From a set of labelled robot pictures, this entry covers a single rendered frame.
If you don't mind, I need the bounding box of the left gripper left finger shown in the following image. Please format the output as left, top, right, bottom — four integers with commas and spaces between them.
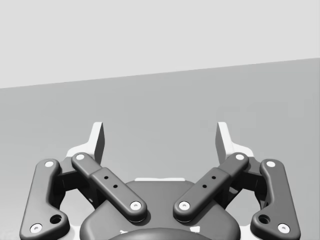
19, 121, 148, 240

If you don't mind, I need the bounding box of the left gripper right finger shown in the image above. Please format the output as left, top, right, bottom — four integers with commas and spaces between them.
172, 121, 302, 240

